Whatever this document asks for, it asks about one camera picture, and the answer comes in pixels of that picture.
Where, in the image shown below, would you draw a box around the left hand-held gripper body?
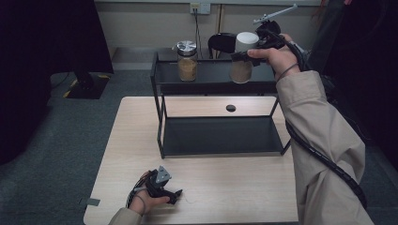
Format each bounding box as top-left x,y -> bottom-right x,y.
145,165 -> 173,199

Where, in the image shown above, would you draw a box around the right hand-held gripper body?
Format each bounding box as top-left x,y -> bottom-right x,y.
252,3 -> 299,51

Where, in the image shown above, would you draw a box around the glass jar with white lid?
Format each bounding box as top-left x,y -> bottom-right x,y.
229,31 -> 261,85

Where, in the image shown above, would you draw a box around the glass jar with silver lid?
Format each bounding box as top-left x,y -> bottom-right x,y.
176,39 -> 199,83

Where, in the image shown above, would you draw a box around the black metal two-tier shelf rack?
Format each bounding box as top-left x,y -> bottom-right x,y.
149,51 -> 294,160

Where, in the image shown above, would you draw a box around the person's left hand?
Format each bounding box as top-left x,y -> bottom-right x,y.
129,170 -> 172,217

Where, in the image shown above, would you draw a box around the person's right hand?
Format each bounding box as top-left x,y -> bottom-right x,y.
246,33 -> 302,83

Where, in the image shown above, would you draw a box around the black chair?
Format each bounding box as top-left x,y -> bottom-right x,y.
207,32 -> 238,60

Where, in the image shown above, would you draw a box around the dark curtain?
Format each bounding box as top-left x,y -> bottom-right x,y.
323,0 -> 398,172
0,0 -> 115,166

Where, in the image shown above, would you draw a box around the black stand base yellow tape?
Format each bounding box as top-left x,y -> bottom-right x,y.
63,69 -> 111,100

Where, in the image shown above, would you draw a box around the left hand-held gripper black cable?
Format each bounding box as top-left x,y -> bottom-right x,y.
125,169 -> 158,210

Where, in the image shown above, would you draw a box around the hand-held gripper black cable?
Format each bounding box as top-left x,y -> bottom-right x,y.
125,169 -> 158,210
266,27 -> 368,211

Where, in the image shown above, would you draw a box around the beige wall cable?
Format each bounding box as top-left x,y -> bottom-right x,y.
217,4 -> 225,60

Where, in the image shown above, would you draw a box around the black cables from wall outlet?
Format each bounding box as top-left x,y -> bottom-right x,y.
192,8 -> 205,60

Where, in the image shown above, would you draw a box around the white wall outlet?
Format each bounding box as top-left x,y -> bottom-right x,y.
189,2 -> 212,16

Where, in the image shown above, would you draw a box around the right hand-held gripper black cable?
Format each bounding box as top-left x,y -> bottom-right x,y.
266,27 -> 368,211

